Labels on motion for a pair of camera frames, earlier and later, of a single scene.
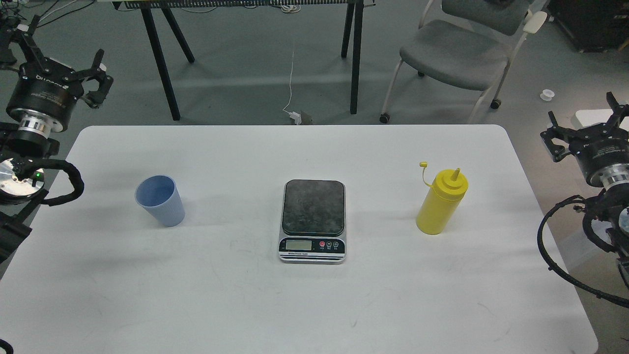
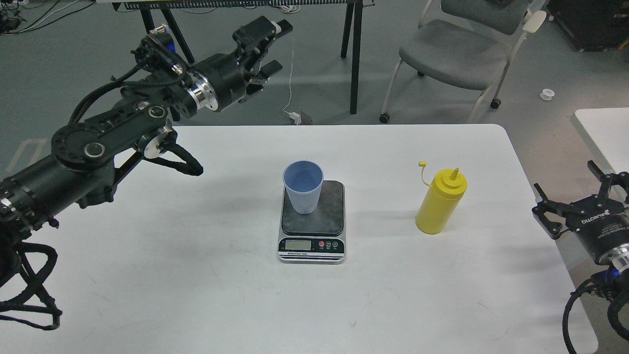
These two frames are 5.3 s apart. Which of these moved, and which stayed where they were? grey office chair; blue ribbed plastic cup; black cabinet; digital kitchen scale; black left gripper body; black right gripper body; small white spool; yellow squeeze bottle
Moved: blue ribbed plastic cup; black left gripper body; black right gripper body
Stayed: small white spool; digital kitchen scale; yellow squeeze bottle; grey office chair; black cabinet
